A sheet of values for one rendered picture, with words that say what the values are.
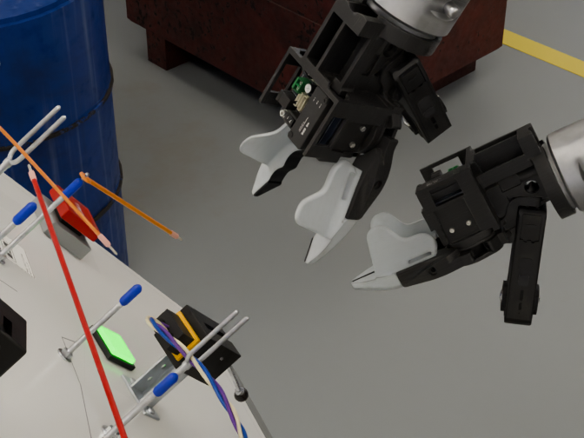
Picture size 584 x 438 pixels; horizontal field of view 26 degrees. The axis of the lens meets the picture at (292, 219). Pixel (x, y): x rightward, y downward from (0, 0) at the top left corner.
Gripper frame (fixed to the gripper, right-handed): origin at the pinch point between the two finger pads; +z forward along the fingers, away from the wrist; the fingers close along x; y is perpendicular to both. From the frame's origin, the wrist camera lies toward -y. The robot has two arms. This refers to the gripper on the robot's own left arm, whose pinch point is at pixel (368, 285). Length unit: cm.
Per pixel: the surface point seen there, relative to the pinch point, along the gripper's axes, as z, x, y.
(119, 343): 20.8, 8.2, 7.2
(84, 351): 20.9, 14.2, 9.6
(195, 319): 11.4, 12.2, 7.5
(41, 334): 20.7, 19.2, 13.8
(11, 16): 67, -114, 39
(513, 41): 1, -285, -39
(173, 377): 8.2, 28.5, 9.0
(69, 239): 26.1, -4.9, 15.5
